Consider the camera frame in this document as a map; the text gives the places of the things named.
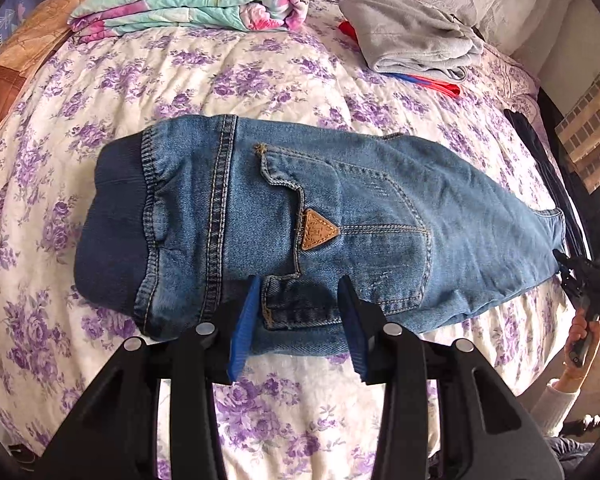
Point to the beige checked curtain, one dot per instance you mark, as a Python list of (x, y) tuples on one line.
[(579, 134)]

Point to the dark navy folded pants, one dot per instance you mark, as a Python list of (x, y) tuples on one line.
[(549, 176)]

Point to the purple floral bedsheet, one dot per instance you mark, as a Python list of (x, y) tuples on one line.
[(287, 418)]

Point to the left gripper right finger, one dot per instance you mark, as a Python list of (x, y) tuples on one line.
[(484, 431)]

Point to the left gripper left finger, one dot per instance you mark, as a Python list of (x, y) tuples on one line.
[(111, 432)]

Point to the grey folded sweatpants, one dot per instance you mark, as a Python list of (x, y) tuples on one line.
[(409, 37)]

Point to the brown patterned pillow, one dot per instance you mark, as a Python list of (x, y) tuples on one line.
[(41, 34)]

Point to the blue denim jeans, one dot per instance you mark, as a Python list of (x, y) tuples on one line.
[(188, 210)]

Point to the red folded garment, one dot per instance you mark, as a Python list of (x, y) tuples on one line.
[(447, 88)]

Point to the white sleeved right forearm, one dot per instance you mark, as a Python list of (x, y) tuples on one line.
[(550, 411)]

